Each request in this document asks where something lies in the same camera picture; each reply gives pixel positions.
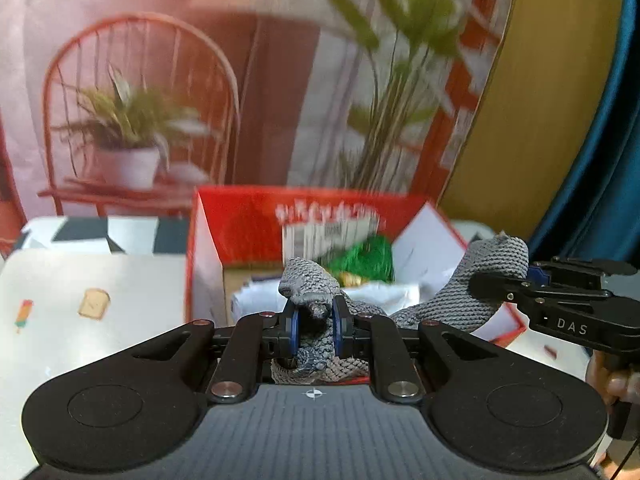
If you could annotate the red strawberry cardboard box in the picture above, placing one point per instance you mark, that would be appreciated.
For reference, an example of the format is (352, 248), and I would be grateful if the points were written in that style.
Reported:
(252, 229)

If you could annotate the printed room backdrop cloth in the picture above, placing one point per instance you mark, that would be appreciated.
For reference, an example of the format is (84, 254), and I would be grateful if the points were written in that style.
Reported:
(125, 106)

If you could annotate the white cloth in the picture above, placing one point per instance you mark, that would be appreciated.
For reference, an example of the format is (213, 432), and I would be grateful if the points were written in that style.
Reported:
(256, 297)

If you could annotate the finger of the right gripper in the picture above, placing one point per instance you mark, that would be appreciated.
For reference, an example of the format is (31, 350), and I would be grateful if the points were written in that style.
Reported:
(573, 274)
(519, 291)

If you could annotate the white shipping label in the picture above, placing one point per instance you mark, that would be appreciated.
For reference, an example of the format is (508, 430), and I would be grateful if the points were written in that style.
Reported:
(316, 239)

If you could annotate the person right hand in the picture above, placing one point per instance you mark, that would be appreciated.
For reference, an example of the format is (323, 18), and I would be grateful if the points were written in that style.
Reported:
(612, 384)

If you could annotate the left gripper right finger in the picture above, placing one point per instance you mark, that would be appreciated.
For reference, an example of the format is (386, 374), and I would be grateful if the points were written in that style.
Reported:
(376, 339)

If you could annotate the grey knitted cloth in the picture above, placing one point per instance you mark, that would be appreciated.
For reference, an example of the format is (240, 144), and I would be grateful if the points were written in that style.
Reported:
(312, 289)

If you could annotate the patterned tablecloth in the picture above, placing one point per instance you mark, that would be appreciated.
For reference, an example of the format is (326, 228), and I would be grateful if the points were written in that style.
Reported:
(75, 290)

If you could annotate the orange floral cloth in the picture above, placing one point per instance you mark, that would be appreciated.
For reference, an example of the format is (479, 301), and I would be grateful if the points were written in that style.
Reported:
(348, 279)

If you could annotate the wooden wall panel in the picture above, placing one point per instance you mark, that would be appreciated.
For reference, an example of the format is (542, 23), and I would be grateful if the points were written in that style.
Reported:
(535, 113)

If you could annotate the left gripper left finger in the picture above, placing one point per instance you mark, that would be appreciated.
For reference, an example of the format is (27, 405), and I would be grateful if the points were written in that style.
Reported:
(242, 350)

